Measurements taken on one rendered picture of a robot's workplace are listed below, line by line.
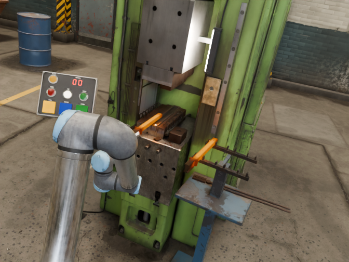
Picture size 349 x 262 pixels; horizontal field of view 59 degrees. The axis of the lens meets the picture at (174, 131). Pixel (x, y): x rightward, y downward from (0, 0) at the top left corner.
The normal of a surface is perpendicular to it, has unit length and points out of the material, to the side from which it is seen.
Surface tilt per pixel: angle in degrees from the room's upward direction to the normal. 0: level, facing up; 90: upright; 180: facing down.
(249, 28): 90
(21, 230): 0
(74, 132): 68
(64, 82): 60
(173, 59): 90
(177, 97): 90
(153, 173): 90
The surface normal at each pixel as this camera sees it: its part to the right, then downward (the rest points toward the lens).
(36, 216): 0.16, -0.89
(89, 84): 0.13, -0.06
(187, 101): -0.36, 0.35
